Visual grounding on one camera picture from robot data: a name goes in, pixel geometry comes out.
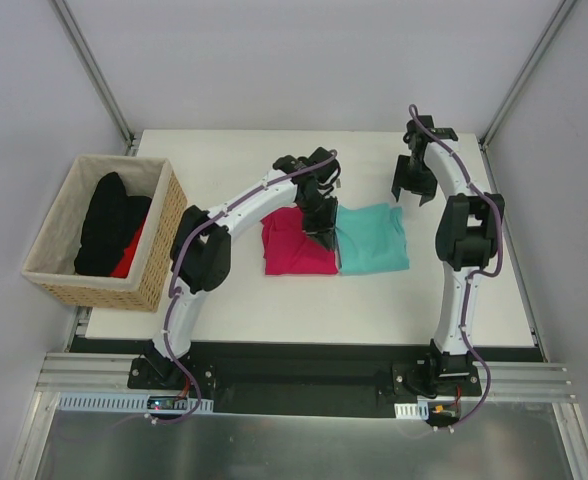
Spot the pink t shirt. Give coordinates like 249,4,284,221
261,207,339,276

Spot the teal t shirt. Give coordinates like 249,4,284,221
336,203,410,275

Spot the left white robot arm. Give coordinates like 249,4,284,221
150,147,341,389

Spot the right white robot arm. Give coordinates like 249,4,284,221
391,105,505,356

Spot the red t shirt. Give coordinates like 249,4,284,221
110,220,145,278

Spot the black t shirt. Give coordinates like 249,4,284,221
74,172,152,278

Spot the wicker laundry basket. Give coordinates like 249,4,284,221
22,155,187,312

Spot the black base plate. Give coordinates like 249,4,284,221
127,342,481,418

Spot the right white cable duct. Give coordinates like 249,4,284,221
394,402,429,421

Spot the white cable duct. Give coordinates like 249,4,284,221
58,393,214,415
394,402,429,421

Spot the left rear aluminium post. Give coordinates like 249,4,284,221
49,0,136,149

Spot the aluminium post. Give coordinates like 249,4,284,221
49,0,136,149
479,0,580,151

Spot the right rear aluminium post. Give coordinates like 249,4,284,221
479,0,580,151

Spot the aluminium rail frame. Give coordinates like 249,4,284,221
3,299,588,480

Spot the left white cable duct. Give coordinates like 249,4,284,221
58,393,214,415

